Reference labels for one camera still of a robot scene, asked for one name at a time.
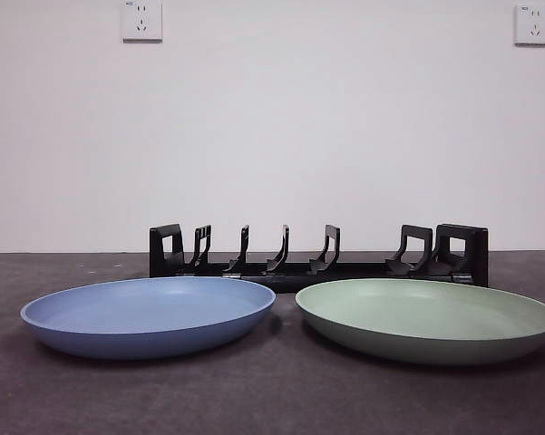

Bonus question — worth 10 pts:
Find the blue round plate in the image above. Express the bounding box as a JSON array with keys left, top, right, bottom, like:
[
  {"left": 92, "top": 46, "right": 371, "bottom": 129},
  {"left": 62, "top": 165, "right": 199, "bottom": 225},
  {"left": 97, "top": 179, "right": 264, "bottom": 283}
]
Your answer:
[{"left": 19, "top": 276, "right": 277, "bottom": 362}]

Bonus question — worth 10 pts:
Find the pale green round plate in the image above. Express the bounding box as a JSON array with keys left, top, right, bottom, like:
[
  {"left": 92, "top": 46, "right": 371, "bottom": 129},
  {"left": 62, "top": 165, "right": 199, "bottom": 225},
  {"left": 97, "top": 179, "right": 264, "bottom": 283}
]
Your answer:
[{"left": 294, "top": 277, "right": 545, "bottom": 366}]

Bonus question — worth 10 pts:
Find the black plastic plate rack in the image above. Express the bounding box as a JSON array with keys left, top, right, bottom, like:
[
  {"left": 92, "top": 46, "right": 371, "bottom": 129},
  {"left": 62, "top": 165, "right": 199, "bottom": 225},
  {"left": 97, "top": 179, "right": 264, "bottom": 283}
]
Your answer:
[{"left": 148, "top": 223, "right": 490, "bottom": 294}]

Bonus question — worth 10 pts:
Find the white wall socket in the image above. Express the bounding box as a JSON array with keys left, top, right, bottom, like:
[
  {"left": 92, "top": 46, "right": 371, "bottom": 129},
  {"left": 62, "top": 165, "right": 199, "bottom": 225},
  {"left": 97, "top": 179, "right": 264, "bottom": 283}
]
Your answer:
[
  {"left": 513, "top": 3, "right": 545, "bottom": 47},
  {"left": 121, "top": 0, "right": 163, "bottom": 44}
]

